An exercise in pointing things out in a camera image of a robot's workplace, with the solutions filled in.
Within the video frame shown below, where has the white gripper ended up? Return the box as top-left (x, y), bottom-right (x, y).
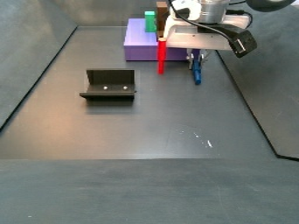
top-left (163, 13), bottom-right (251, 70)

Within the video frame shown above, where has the blue stepped peg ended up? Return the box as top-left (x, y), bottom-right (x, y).
top-left (191, 57), bottom-right (202, 85)

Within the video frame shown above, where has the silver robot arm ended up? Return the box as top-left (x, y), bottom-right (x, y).
top-left (163, 0), bottom-right (258, 70)

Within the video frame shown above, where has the red cylindrical peg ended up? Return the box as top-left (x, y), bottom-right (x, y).
top-left (158, 38), bottom-right (166, 74)

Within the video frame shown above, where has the purple base block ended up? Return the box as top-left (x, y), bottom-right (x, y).
top-left (123, 17), bottom-right (192, 62)

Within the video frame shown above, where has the green U-shaped block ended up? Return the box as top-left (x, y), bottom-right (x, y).
top-left (144, 11), bottom-right (156, 32)

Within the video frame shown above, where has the brown L-shaped block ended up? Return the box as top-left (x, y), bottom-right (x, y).
top-left (156, 1), bottom-right (170, 38)

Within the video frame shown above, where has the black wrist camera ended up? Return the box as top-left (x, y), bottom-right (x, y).
top-left (198, 24), bottom-right (258, 58)

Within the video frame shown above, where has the black cable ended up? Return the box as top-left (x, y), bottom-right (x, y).
top-left (166, 0), bottom-right (255, 45)

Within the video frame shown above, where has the black angle bracket fixture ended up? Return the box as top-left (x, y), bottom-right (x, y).
top-left (79, 68), bottom-right (136, 100)

